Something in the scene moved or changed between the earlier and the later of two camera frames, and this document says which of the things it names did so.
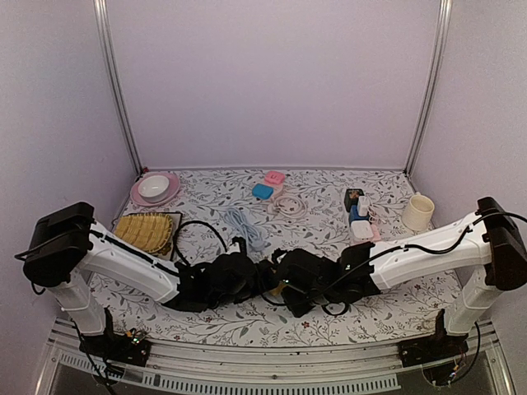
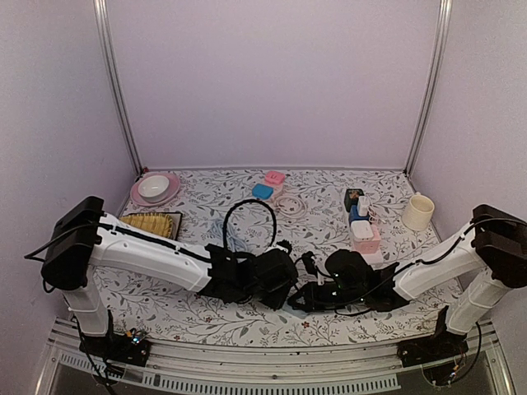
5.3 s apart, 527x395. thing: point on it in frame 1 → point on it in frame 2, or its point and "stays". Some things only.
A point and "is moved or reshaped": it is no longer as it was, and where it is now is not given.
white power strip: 361,228 is moved or reshaped
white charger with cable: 366,208 stays
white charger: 361,229 stays
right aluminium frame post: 435,81 stays
